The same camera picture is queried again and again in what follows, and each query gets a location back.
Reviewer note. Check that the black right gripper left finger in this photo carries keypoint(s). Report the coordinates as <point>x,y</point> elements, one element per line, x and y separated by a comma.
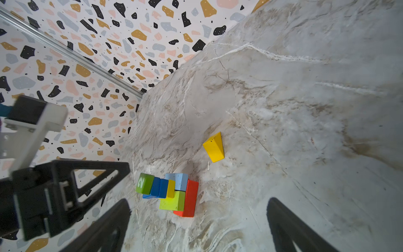
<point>106,234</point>

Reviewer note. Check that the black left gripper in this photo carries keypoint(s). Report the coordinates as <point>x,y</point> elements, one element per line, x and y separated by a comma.
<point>45,200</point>

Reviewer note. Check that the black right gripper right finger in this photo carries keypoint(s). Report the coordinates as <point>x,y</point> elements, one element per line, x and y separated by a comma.
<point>289,231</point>

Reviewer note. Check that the blue number cube nine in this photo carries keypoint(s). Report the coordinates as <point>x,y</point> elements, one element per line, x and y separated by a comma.
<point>154,190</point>

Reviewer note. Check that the green number cube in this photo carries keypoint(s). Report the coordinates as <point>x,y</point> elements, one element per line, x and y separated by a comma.
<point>144,183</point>

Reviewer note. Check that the lime green rectangular block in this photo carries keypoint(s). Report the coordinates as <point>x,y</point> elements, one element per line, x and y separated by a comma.
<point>173,204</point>

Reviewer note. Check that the light blue rectangular block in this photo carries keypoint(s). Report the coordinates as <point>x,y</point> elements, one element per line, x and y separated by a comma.
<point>181,180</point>

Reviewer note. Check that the yellow wood cube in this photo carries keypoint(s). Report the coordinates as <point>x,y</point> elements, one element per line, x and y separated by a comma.
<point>170,193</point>

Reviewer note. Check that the blue number cube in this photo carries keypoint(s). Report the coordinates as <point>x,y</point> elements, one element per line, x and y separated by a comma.
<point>163,188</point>

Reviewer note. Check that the yellow triangular wood block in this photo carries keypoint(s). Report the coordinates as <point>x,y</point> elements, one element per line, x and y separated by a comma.
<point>214,148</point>

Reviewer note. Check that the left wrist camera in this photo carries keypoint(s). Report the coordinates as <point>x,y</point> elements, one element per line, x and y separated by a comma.
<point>29,119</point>

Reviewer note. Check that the aluminium left corner post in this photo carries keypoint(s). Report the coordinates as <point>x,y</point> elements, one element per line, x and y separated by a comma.
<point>69,53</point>

